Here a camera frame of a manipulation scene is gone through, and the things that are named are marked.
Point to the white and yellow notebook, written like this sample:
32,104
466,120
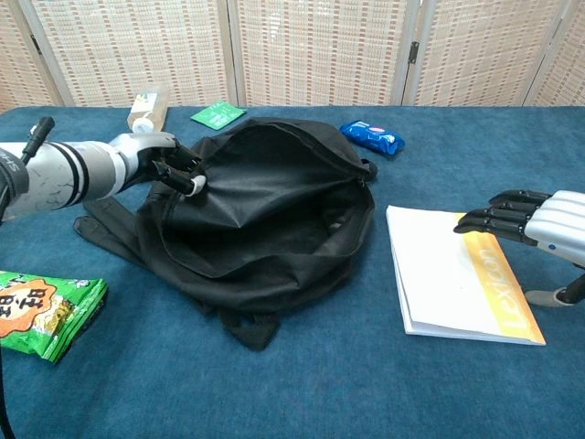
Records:
434,274

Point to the green tea sachet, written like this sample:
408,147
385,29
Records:
217,114

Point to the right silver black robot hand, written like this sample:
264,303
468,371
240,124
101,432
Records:
553,219

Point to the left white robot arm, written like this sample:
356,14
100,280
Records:
50,178

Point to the green orange snack bag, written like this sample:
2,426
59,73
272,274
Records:
45,315

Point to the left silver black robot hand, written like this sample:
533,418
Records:
141,153

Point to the blue felt table cover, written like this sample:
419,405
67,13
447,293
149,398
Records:
320,388

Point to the woven folding screen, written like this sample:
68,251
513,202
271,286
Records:
320,46

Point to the blue cookie packet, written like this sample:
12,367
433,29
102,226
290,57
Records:
370,135

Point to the clear plastic bottle white cap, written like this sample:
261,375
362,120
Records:
151,110

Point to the black fabric backpack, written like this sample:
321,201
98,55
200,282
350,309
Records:
274,206

